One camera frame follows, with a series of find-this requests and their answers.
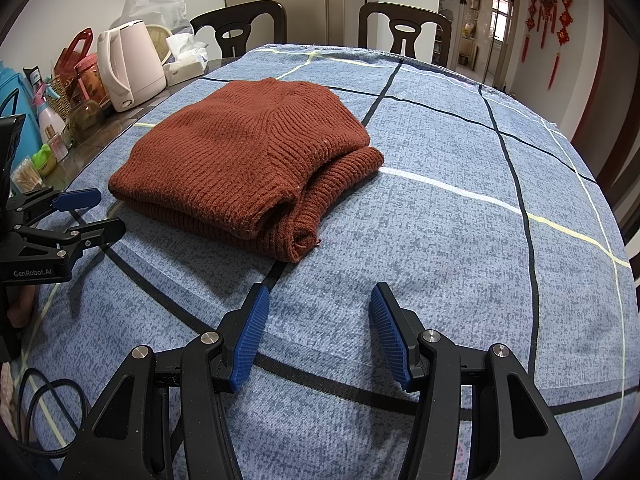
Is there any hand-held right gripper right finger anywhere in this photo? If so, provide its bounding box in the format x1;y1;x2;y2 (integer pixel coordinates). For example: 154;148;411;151
369;281;583;480

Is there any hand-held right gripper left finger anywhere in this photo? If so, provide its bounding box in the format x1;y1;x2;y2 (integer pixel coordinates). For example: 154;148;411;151
59;282;271;480

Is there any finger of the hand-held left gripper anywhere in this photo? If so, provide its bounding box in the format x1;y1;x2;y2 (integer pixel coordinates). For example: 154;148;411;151
10;187;102;223
22;218;127;261

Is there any rust brown knit sweater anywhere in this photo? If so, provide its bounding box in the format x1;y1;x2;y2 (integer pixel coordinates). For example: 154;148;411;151
108;77;385;263

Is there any person's left hand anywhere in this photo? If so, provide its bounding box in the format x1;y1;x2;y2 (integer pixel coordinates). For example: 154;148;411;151
7;287;38;328

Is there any green plastic item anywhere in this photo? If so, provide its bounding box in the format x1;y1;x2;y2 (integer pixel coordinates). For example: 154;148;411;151
32;144;57;176

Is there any toothpick holder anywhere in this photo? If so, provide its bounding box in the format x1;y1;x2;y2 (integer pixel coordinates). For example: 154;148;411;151
10;157;44;194

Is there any small pink bottle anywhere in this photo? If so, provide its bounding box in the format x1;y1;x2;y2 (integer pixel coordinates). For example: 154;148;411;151
44;127;68;162

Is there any clear glass jar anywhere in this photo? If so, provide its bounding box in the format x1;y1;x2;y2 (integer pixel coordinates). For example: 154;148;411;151
67;100;106;136

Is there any white spray bottle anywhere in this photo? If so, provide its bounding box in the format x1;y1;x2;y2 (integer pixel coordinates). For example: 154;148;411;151
32;85;66;134

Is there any woven wicker basket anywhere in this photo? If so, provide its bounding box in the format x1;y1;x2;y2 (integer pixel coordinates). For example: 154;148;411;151
47;77;76;121

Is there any cyan box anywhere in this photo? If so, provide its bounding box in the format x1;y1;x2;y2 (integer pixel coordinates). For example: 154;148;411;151
0;62;41;161

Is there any blue checked tablecloth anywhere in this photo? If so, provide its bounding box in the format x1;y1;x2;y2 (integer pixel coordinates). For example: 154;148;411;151
20;42;633;480

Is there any jar with red lid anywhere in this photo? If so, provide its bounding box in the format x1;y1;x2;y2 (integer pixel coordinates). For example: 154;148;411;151
75;55;107;103

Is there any pink electric kettle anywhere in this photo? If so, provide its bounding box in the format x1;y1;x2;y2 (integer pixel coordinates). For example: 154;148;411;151
97;20;167;113

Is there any white tissue pack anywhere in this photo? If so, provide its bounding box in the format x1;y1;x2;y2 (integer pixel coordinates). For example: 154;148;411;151
162;32;209;86

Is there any white plastic bag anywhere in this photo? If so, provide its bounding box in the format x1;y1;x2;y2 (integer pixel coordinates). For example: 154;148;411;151
122;0;190;37

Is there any dark wooden chair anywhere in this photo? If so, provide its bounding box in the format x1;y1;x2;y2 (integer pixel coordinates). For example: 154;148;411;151
359;2;452;68
190;0;288;58

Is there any wide red Chinese knot ornament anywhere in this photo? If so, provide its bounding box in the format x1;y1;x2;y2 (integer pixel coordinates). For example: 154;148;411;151
539;0;558;48

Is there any black cable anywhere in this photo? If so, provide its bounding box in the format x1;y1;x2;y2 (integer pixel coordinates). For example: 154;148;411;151
17;367;94;461

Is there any brown door frame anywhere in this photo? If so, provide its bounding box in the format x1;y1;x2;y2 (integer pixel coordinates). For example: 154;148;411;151
595;0;640;196

